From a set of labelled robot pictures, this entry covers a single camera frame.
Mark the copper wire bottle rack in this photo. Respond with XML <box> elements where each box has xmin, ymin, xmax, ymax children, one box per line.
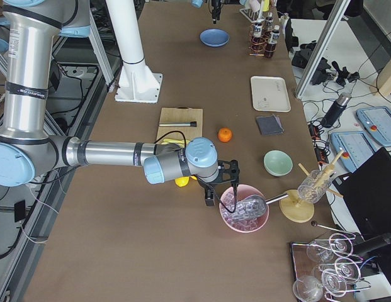
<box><xmin>249</xmin><ymin>19</ymin><xmax>280</xmax><ymax>59</ymax></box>

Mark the aluminium frame post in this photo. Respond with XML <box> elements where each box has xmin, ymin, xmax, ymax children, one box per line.
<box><xmin>295</xmin><ymin>0</ymin><xmax>350</xmax><ymax>99</ymax></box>

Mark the wooden cutting board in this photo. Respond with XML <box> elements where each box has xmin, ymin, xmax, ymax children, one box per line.
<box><xmin>156</xmin><ymin>108</ymin><xmax>203</xmax><ymax>144</ymax></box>

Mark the dark drink bottle lower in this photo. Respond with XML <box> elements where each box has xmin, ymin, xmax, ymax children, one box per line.
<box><xmin>264</xmin><ymin>25</ymin><xmax>280</xmax><ymax>58</ymax></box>

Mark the orange fruit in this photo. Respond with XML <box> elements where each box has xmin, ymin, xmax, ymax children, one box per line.
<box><xmin>217</xmin><ymin>127</ymin><xmax>233</xmax><ymax>143</ymax></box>

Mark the dark drink bottle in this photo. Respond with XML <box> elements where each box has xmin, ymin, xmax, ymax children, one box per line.
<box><xmin>250</xmin><ymin>19</ymin><xmax>264</xmax><ymax>55</ymax></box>
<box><xmin>264</xmin><ymin>12</ymin><xmax>273</xmax><ymax>36</ymax></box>
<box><xmin>264</xmin><ymin>25</ymin><xmax>280</xmax><ymax>58</ymax></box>

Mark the blue plate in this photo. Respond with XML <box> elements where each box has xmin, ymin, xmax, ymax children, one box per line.
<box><xmin>200</xmin><ymin>28</ymin><xmax>230</xmax><ymax>47</ymax></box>

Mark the blue teach pendant near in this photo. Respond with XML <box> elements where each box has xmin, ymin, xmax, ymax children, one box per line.
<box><xmin>330</xmin><ymin>131</ymin><xmax>377</xmax><ymax>172</ymax></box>

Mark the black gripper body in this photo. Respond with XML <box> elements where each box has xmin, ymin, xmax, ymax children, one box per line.
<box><xmin>209</xmin><ymin>0</ymin><xmax>222</xmax><ymax>10</ymax></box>
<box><xmin>197</xmin><ymin>160</ymin><xmax>240</xmax><ymax>189</ymax></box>

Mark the steel ice scoop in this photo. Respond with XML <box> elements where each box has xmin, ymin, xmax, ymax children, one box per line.
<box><xmin>230</xmin><ymin>193</ymin><xmax>288</xmax><ymax>220</ymax></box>

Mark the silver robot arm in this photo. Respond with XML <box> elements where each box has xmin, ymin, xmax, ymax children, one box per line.
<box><xmin>191</xmin><ymin>0</ymin><xmax>223</xmax><ymax>24</ymax></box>
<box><xmin>0</xmin><ymin>1</ymin><xmax>239</xmax><ymax>206</ymax></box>

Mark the yellow lemon lower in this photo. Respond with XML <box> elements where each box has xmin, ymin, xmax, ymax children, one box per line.
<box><xmin>174</xmin><ymin>176</ymin><xmax>190</xmax><ymax>187</ymax></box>

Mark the white wire cup rack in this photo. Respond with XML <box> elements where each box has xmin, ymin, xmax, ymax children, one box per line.
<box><xmin>239</xmin><ymin>0</ymin><xmax>271</xmax><ymax>23</ymax></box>

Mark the clear patterned glass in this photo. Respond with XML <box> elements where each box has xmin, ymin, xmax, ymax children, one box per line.
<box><xmin>297</xmin><ymin>169</ymin><xmax>334</xmax><ymax>204</ymax></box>

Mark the blue teach pendant far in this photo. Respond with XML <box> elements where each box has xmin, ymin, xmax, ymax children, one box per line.
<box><xmin>356</xmin><ymin>106</ymin><xmax>391</xmax><ymax>147</ymax></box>

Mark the blue teach pendant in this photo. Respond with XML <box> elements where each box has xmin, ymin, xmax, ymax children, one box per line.
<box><xmin>356</xmin><ymin>106</ymin><xmax>391</xmax><ymax>147</ymax></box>
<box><xmin>330</xmin><ymin>131</ymin><xmax>377</xmax><ymax>172</ymax></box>

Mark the wine glass rack tray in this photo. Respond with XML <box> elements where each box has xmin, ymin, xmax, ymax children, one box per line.
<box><xmin>290</xmin><ymin>233</ymin><xmax>371</xmax><ymax>301</ymax></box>

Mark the grey folded cloth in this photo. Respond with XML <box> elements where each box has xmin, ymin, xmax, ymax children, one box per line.
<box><xmin>256</xmin><ymin>115</ymin><xmax>284</xmax><ymax>135</ymax></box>

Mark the yellow plastic knife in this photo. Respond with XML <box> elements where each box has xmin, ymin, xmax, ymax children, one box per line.
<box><xmin>161</xmin><ymin>138</ymin><xmax>190</xmax><ymax>148</ymax></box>

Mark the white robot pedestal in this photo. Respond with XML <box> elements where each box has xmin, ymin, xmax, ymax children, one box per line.
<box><xmin>106</xmin><ymin>0</ymin><xmax>162</xmax><ymax>104</ymax></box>

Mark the mint green bowl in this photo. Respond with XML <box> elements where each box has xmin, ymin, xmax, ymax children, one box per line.
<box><xmin>263</xmin><ymin>150</ymin><xmax>293</xmax><ymax>177</ymax></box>

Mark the dark drink bottle upper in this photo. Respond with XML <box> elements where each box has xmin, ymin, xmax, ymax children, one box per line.
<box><xmin>250</xmin><ymin>19</ymin><xmax>264</xmax><ymax>55</ymax></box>

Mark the dark drink bottle right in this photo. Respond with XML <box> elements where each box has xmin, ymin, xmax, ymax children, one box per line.
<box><xmin>264</xmin><ymin>12</ymin><xmax>273</xmax><ymax>36</ymax></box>

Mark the wooden glass holder stand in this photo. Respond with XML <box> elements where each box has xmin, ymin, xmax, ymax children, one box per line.
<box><xmin>280</xmin><ymin>150</ymin><xmax>343</xmax><ymax>223</ymax></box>

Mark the cream rabbit tray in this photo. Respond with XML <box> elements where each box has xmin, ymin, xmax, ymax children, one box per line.
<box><xmin>251</xmin><ymin>75</ymin><xmax>291</xmax><ymax>113</ymax></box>

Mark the black thermos bottle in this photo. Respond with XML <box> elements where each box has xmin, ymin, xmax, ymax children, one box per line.
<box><xmin>320</xmin><ymin>92</ymin><xmax>351</xmax><ymax>128</ymax></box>

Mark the pink bowl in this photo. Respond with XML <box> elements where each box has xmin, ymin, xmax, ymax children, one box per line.
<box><xmin>219</xmin><ymin>184</ymin><xmax>269</xmax><ymax>233</ymax></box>

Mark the black monitor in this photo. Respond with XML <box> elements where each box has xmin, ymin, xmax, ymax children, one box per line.
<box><xmin>334</xmin><ymin>147</ymin><xmax>391</xmax><ymax>237</ymax></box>

